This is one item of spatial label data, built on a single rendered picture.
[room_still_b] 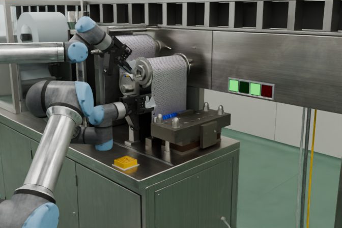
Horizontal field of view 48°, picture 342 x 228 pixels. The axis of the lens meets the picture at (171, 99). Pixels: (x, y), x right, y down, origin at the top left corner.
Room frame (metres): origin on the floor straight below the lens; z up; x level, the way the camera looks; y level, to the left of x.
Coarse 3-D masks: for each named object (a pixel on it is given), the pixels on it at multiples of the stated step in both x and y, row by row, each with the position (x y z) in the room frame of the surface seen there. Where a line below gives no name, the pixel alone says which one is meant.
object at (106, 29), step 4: (104, 28) 1.94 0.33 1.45; (108, 28) 1.93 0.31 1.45; (112, 28) 1.96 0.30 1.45; (116, 28) 1.97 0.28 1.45; (120, 28) 1.99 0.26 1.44; (124, 28) 2.01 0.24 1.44; (128, 28) 2.03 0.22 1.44; (132, 28) 2.05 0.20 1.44; (136, 28) 2.16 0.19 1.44; (108, 32) 1.93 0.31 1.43
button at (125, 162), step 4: (124, 156) 1.54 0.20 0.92; (128, 156) 1.54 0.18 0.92; (116, 160) 1.49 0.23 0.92; (120, 160) 1.49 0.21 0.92; (124, 160) 1.49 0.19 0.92; (128, 160) 1.49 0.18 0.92; (132, 160) 1.49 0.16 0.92; (136, 160) 1.50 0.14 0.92; (116, 164) 1.49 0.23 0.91; (120, 164) 1.47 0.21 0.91; (124, 164) 1.45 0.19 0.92; (128, 164) 1.47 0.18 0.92; (132, 164) 1.48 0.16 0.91; (136, 164) 1.50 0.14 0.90; (124, 168) 1.45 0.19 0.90
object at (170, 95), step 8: (168, 80) 1.81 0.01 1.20; (176, 80) 1.85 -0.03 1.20; (184, 80) 1.89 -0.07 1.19; (152, 88) 1.74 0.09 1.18; (160, 88) 1.78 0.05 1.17; (168, 88) 1.81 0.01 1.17; (176, 88) 1.85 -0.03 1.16; (184, 88) 1.89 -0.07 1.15; (152, 96) 1.74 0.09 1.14; (160, 96) 1.78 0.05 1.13; (168, 96) 1.82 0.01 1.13; (176, 96) 1.85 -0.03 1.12; (184, 96) 1.89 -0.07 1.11; (160, 104) 1.78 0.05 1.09; (168, 104) 1.82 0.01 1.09; (176, 104) 1.85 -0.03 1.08; (184, 104) 1.89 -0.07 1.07; (152, 112) 1.74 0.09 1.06; (160, 112) 1.78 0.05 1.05; (168, 112) 1.82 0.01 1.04; (152, 120) 1.74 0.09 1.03
